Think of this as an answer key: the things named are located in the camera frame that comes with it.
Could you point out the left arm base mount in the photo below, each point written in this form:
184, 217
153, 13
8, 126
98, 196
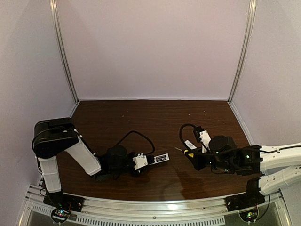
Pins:
64, 204

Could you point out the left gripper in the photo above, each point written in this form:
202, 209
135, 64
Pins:
150, 159

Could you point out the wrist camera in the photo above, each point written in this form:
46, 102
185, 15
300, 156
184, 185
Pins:
140, 161
202, 137

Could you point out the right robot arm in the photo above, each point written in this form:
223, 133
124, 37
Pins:
279, 166

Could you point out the left aluminium frame post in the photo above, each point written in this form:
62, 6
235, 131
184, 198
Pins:
61, 48

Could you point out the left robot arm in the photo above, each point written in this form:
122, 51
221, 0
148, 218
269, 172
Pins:
59, 136

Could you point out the front aluminium rail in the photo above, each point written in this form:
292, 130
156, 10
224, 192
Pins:
199, 212

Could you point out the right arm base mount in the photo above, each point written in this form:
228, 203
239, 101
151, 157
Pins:
251, 198

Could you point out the aluminium frame post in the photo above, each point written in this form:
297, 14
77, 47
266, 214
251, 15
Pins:
61, 48
243, 53

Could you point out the white battery cover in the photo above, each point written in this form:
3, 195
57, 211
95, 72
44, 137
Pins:
190, 145

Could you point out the yellow handled screwdriver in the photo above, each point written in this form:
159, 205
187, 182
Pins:
185, 151

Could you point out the white remote control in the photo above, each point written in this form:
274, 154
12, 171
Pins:
161, 158

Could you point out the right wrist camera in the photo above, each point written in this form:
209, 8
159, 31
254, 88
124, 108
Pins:
202, 137

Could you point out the right aluminium frame post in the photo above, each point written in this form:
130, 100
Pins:
243, 53

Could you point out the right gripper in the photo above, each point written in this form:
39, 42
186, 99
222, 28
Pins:
198, 157

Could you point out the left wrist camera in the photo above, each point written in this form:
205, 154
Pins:
140, 161

